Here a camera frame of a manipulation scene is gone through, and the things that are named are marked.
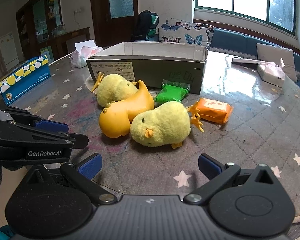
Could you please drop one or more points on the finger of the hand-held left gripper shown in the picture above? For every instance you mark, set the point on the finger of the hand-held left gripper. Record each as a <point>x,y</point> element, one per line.
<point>52,126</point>
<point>75,140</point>

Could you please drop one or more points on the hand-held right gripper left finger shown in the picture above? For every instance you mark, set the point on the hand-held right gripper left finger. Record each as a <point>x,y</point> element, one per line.
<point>89,166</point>

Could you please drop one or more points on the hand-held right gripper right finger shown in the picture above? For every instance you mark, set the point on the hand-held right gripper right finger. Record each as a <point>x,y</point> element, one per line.
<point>210,167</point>

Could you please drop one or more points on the yellow rubber duck toy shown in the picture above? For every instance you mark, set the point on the yellow rubber duck toy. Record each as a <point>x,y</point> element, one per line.
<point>115,122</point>

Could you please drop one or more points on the yellow plush chick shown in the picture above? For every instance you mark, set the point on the yellow plush chick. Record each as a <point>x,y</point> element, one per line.
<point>115,90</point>
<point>162,122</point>

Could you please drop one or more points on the grey cardboard box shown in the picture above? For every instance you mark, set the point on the grey cardboard box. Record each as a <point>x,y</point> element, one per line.
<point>152,71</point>

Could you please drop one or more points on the grey star tablecloth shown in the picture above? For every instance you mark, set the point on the grey star tablecloth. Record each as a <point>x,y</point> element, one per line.
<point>240,140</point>

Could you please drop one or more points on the blue spotted tissue box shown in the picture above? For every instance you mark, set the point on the blue spotted tissue box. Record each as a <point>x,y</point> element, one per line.
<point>22,80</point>

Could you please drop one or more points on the round white ribbed mat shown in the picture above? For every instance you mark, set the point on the round white ribbed mat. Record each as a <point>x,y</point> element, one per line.
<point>88,83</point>

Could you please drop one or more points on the orange packet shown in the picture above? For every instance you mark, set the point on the orange packet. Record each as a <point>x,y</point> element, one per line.
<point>213,110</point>

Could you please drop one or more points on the pink white tissue pack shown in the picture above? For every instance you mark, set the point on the pink white tissue pack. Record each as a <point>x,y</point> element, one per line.
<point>81,57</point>

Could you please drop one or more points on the green packet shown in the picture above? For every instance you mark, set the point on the green packet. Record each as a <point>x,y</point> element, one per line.
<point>170,93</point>

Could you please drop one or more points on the white refrigerator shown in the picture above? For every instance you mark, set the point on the white refrigerator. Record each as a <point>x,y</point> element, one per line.
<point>7,50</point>

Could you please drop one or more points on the wooden sideboard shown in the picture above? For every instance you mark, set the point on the wooden sideboard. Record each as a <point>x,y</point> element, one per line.
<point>75,36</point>

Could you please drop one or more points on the glass jar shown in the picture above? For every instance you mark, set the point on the glass jar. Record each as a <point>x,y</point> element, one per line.
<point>58,30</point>

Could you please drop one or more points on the tall wooden cabinet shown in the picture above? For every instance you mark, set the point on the tall wooden cabinet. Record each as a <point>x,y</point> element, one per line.
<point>27,30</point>

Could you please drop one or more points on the white remote control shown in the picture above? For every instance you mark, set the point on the white remote control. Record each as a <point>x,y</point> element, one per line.
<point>245,61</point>

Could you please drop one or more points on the dark wooden door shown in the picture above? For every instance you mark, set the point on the dark wooden door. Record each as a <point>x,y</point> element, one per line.
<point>100,10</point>

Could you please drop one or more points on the blue sofa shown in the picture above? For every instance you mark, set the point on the blue sofa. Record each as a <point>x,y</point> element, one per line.
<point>230,40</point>

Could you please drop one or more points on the grey pillow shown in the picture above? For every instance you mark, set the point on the grey pillow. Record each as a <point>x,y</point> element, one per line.
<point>277,53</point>

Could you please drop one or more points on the black backpack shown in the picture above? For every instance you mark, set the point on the black backpack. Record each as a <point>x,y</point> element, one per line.
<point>143,25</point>

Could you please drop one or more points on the butterfly print pillow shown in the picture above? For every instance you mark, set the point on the butterfly print pillow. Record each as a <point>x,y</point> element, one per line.
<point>187,33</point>

